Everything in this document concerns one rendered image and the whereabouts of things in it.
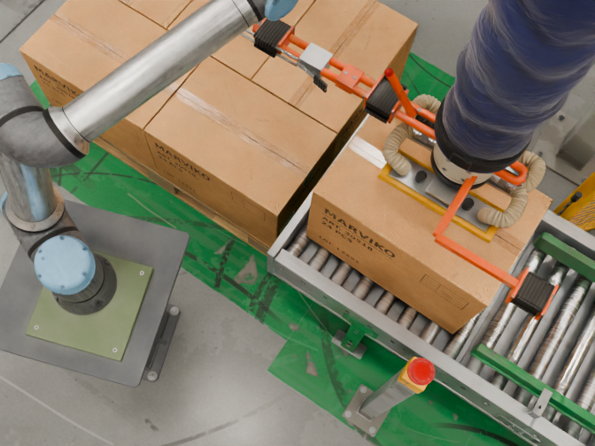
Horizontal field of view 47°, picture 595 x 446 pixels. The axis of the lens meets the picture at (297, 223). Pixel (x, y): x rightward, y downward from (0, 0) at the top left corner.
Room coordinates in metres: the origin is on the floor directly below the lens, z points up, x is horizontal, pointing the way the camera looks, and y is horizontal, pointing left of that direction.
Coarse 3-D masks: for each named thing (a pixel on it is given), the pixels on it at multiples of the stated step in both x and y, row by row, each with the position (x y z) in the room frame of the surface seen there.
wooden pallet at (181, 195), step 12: (108, 144) 1.32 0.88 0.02; (120, 156) 1.27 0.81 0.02; (144, 168) 1.23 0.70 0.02; (156, 180) 1.16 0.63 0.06; (180, 192) 1.13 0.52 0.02; (192, 204) 1.08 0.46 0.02; (204, 204) 1.04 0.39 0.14; (216, 216) 1.04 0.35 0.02; (228, 228) 0.99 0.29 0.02; (240, 228) 0.96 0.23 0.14; (252, 240) 0.93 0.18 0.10; (264, 252) 0.90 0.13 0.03
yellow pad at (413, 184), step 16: (416, 160) 0.84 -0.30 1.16; (384, 176) 0.79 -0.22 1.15; (400, 176) 0.79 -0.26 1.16; (416, 176) 0.78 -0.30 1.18; (432, 176) 0.80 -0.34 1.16; (416, 192) 0.75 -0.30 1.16; (432, 208) 0.71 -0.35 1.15; (464, 208) 0.71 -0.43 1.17; (480, 208) 0.72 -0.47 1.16; (496, 208) 0.73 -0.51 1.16; (464, 224) 0.68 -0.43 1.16; (480, 224) 0.68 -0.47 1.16
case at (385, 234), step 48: (336, 192) 0.81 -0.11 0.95; (384, 192) 0.83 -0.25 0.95; (480, 192) 0.87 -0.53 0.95; (528, 192) 0.89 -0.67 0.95; (336, 240) 0.76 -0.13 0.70; (384, 240) 0.69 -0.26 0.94; (432, 240) 0.70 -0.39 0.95; (480, 240) 0.72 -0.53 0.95; (528, 240) 0.73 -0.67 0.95; (432, 288) 0.59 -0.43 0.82; (480, 288) 0.57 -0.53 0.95
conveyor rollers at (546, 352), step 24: (312, 264) 0.71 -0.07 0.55; (528, 264) 0.80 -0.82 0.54; (360, 288) 0.64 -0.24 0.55; (576, 288) 0.73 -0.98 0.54; (384, 312) 0.57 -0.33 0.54; (408, 312) 0.58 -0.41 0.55; (480, 312) 0.61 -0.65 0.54; (504, 312) 0.62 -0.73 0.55; (576, 312) 0.65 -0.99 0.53; (432, 336) 0.51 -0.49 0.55; (456, 336) 0.52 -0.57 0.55; (528, 336) 0.55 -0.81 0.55; (552, 336) 0.56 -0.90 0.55; (576, 360) 0.48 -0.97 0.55; (504, 384) 0.38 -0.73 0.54; (552, 384) 0.40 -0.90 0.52; (552, 408) 0.32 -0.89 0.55; (576, 432) 0.25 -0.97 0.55
